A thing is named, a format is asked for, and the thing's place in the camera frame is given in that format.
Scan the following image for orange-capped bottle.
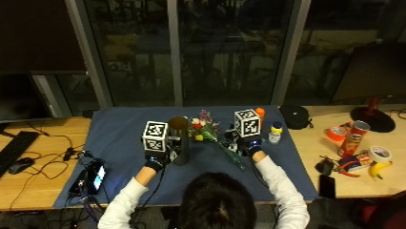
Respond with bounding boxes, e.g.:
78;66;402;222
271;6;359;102
254;107;266;123

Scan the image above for black key fob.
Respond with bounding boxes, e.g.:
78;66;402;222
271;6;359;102
314;156;336;177

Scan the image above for person's right hand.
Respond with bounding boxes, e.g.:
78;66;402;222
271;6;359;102
222;128;266;157

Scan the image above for yellow banana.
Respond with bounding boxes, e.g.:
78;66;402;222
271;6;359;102
367;160;392;181

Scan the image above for black computer mouse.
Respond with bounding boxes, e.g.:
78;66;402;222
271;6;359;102
8;156;36;176

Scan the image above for blue table cloth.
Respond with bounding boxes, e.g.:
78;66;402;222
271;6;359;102
53;105;319;209

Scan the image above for small blue-capped yellow-label bottle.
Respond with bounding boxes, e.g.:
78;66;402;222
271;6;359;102
267;120;284;145

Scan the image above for flower bouquet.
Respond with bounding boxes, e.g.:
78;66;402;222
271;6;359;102
187;109;246;171

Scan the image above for white marker cube glove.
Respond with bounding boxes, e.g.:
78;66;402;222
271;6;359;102
141;120;170;153
231;109;262;138

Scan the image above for black keyboard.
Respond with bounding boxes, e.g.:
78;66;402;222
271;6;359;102
0;130;41;177

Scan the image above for white marker cube left glove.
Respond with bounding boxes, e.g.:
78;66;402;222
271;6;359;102
141;120;170;153

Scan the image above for red-handled pliers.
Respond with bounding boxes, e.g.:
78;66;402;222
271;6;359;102
334;168;362;178

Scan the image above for black right glove cable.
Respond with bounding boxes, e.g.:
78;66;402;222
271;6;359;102
251;157;271;189

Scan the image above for dark tilted monitor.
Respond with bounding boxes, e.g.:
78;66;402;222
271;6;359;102
330;42;406;105

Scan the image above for red crisps can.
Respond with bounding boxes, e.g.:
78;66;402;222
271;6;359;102
336;119;371;158

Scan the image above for red chair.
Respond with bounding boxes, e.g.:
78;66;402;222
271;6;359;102
354;190;406;229

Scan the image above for white marker cube right glove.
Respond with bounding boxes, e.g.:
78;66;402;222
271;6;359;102
231;109;262;138

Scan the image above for dark tall vase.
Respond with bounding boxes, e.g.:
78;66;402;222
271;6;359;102
167;116;190;166

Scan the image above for person's left hand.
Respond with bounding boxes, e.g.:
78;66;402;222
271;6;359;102
142;136;181;174

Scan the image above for red and blue snack packet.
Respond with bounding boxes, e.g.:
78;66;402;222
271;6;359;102
338;150;375;172

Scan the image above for phone with lit screen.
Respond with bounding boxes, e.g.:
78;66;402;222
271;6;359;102
85;159;107;196

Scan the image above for black desk cable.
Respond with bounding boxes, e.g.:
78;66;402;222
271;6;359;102
8;121;87;211

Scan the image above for black round pouch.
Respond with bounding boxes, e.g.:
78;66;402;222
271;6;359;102
278;105;314;131

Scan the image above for black left glove cable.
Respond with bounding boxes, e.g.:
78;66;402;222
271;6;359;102
130;167;167;223

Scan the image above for black round stand red pole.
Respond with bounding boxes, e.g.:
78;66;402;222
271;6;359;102
348;95;396;134

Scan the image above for black monitor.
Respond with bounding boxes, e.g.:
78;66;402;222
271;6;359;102
0;71;54;124

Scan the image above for black smartphone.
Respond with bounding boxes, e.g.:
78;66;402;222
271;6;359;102
318;174;338;200

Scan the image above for black glove cable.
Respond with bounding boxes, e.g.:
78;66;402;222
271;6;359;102
251;157;271;189
130;167;167;223

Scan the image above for white tape roll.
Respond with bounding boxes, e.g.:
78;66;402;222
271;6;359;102
366;145;392;164

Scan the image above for orange tape roll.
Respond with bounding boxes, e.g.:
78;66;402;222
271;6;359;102
324;126;347;142

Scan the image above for the person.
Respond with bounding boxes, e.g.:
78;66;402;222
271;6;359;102
97;128;311;229

